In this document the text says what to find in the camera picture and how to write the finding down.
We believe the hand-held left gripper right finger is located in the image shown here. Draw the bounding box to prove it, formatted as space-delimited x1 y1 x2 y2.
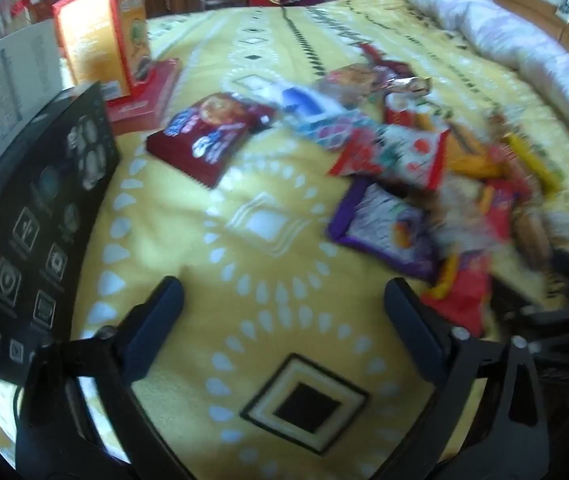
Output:
379 277 551 480

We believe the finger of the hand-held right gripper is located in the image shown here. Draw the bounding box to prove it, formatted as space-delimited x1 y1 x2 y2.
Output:
502 305 569 330

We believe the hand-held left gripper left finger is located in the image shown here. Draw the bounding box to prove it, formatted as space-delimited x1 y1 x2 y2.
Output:
16 276 190 480

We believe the red orange snack packet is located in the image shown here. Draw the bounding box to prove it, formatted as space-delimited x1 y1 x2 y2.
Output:
422 252 494 338

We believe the yellow patterned blanket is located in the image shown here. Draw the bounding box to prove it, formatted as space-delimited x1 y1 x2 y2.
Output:
0 0 569 478

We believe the purple snack packet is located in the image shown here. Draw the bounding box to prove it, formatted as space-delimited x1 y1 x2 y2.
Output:
327 177 443 281

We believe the yellow bar packet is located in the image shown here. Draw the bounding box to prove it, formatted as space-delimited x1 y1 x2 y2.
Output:
507 132 565 196

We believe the black box with icons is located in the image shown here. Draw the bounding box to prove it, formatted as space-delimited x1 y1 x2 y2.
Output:
0 80 121 386

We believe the dark red biscuit packet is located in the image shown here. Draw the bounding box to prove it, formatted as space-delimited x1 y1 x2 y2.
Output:
145 91 278 190

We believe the colourful patterned snack packet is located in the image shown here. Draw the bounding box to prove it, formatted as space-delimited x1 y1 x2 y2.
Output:
295 110 380 153

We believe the flat red box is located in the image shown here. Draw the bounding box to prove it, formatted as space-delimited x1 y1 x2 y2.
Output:
107 57 182 136

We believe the blue white snack packet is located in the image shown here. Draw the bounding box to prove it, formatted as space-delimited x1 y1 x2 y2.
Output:
264 82 345 123

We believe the wooden headboard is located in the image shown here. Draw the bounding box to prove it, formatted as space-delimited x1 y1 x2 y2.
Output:
489 0 569 81

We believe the red brown snack packet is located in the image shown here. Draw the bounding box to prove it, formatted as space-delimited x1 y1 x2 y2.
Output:
325 42 433 106

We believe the lilac floral duvet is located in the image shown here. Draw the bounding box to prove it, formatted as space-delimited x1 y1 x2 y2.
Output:
402 0 569 161

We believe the grey and black box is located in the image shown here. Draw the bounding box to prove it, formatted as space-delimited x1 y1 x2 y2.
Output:
0 19 65 171

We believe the orange cardboard box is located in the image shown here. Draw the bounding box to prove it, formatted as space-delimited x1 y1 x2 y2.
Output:
52 0 154 102

